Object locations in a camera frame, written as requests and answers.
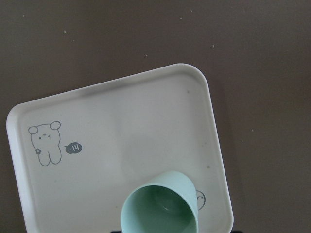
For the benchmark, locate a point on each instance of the green plastic cup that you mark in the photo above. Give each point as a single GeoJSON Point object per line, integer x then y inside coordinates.
{"type": "Point", "coordinates": [165, 204]}

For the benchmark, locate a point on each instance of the cream rabbit tray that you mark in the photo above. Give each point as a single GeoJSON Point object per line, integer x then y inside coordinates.
{"type": "Point", "coordinates": [79, 154]}

